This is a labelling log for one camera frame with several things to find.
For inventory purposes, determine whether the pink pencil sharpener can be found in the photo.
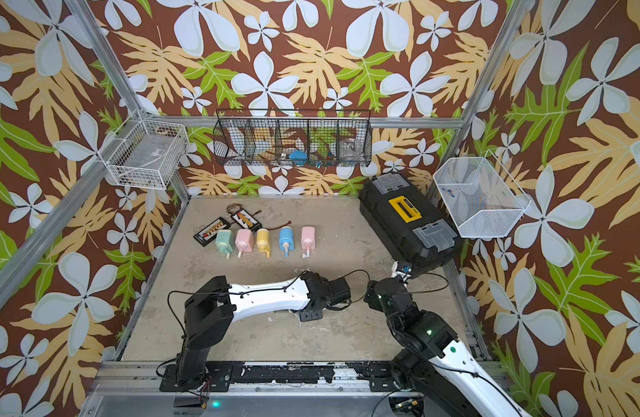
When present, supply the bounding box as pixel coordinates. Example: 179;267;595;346
301;226;316;258
235;229;254;258

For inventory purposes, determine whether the blue pencil sharpener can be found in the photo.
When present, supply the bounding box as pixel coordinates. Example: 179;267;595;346
278;226;295;257

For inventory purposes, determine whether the yellow pencil sharpener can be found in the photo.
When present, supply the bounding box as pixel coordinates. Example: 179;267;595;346
256;228;271;258

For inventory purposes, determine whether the green pencil sharpener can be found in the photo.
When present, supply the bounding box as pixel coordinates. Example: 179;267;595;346
215;229;235;259

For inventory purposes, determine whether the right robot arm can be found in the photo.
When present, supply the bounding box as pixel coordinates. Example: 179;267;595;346
364;278;528;416

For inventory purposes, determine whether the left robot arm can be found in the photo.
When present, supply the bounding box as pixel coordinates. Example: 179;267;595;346
161;270;351;392

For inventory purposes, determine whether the black yellow-latch toolbox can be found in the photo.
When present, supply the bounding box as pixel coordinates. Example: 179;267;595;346
358;173;463;278

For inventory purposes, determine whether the black charging board right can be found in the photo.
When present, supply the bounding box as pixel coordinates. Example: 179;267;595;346
231;208;262;232

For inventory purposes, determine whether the black charging board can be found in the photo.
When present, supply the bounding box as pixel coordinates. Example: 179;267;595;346
231;208;262;232
193;216;231;247

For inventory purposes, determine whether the white mesh basket right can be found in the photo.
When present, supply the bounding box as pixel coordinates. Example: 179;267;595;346
434;151;532;240

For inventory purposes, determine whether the black charging board left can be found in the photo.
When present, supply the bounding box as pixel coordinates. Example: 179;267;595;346
193;216;231;247

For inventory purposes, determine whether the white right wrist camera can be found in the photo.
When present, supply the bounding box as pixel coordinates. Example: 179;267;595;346
391;261;413;283

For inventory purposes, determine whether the aluminium frame post right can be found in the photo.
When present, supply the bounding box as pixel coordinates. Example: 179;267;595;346
437;0;536;170

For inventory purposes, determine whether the aluminium frame post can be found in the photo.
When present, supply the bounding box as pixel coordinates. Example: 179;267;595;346
66;1;191;203
437;0;536;170

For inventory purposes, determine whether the black wire basket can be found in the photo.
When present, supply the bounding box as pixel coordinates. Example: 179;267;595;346
210;109;373;168

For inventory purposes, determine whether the white wire basket left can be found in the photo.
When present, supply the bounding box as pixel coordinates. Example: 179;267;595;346
99;111;189;190

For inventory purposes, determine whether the aluminium frame back bar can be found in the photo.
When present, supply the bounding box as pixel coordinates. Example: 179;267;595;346
142;115;464;130

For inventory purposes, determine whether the aluminium frame post left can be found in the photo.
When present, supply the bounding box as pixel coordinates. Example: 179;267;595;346
66;1;191;203

